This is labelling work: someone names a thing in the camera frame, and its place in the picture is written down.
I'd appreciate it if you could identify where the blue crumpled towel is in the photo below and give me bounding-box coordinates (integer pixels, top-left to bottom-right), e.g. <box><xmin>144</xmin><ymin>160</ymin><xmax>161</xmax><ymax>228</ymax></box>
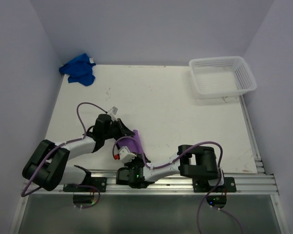
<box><xmin>59</xmin><ymin>53</ymin><xmax>96</xmax><ymax>86</ymax></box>

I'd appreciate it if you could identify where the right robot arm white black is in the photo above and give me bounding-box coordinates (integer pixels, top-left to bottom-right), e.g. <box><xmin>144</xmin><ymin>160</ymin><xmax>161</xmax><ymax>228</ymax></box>
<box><xmin>115</xmin><ymin>144</ymin><xmax>225</xmax><ymax>192</ymax></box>

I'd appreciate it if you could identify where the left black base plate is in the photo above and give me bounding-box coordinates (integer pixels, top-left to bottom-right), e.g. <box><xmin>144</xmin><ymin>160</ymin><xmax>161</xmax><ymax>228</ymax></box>
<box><xmin>63</xmin><ymin>177</ymin><xmax>107</xmax><ymax>193</ymax></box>

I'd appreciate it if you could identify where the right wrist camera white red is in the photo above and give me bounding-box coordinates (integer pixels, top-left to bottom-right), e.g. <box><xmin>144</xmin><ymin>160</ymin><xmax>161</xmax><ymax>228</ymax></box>
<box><xmin>113</xmin><ymin>146</ymin><xmax>136</xmax><ymax>163</ymax></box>

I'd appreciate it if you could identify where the white plastic perforated basket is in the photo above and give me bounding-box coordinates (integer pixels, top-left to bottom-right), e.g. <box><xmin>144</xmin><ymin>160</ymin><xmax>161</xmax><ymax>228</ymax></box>
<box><xmin>189</xmin><ymin>56</ymin><xmax>257</xmax><ymax>99</ymax></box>

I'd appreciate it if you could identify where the black purple microfiber towel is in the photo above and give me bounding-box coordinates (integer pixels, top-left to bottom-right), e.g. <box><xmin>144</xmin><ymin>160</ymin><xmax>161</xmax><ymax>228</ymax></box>
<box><xmin>115</xmin><ymin>130</ymin><xmax>145</xmax><ymax>164</ymax></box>

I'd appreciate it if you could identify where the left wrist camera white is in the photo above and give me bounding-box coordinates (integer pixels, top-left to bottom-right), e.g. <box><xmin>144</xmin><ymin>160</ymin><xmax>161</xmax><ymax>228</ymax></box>
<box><xmin>107</xmin><ymin>106</ymin><xmax>118</xmax><ymax>118</ymax></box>

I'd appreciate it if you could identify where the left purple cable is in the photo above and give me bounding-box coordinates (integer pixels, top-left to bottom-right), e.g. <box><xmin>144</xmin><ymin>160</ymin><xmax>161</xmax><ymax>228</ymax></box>
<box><xmin>21</xmin><ymin>102</ymin><xmax>110</xmax><ymax>209</ymax></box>

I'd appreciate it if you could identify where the aluminium mounting rail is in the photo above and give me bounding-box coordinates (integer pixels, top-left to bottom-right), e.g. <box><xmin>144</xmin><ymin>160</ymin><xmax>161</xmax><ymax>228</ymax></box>
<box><xmin>21</xmin><ymin>170</ymin><xmax>280</xmax><ymax>195</ymax></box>

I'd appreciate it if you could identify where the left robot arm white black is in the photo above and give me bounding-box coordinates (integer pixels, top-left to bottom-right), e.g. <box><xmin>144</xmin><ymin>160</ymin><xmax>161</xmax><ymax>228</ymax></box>
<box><xmin>22</xmin><ymin>114</ymin><xmax>135</xmax><ymax>196</ymax></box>

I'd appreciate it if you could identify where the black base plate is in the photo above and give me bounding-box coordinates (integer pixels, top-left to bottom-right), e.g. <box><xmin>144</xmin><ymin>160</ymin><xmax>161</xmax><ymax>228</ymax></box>
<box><xmin>63</xmin><ymin>177</ymin><xmax>107</xmax><ymax>193</ymax></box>
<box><xmin>192</xmin><ymin>177</ymin><xmax>237</xmax><ymax>193</ymax></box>

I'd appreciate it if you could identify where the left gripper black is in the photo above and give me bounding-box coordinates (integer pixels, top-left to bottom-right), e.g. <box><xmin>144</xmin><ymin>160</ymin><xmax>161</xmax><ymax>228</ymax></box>
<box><xmin>103</xmin><ymin>117</ymin><xmax>134</xmax><ymax>140</ymax></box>

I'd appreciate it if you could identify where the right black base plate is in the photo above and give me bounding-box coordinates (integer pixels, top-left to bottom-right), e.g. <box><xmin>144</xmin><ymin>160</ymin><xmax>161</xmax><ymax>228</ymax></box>
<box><xmin>192</xmin><ymin>177</ymin><xmax>237</xmax><ymax>193</ymax></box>

